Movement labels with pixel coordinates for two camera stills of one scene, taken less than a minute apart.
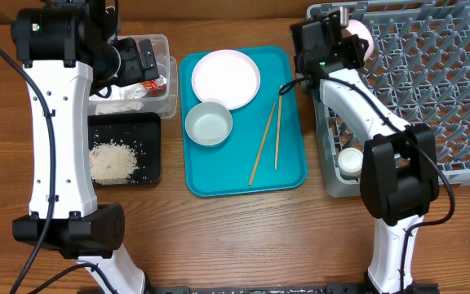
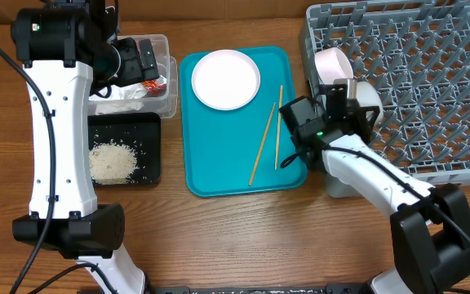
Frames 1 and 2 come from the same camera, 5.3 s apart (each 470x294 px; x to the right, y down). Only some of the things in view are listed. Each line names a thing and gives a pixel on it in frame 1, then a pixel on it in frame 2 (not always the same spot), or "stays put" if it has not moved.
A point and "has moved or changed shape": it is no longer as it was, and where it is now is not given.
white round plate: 228,77 stays put
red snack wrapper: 156,87 stays put
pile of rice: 112,163 stays put
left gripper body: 131,70 stays put
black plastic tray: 140,131 stays put
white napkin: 127,91 stays put
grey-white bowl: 209,123 has moved or changed shape
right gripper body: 343,48 to 352,119
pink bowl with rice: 358,28 has moved or changed shape
